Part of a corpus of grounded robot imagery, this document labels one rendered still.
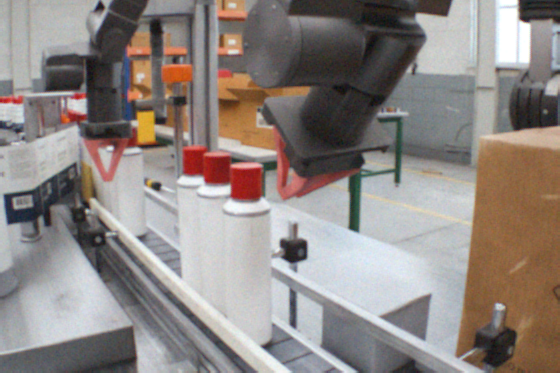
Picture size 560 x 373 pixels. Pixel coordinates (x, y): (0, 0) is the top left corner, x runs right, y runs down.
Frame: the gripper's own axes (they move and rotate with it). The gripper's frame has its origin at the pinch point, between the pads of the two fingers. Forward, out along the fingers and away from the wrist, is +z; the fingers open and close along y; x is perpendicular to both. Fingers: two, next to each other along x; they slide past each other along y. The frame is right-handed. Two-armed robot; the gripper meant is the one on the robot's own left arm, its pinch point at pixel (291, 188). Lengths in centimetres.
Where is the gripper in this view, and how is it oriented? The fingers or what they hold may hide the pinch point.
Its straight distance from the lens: 46.7
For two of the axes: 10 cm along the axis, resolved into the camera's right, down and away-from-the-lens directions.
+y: -8.2, 1.3, -5.5
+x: 4.4, 7.6, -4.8
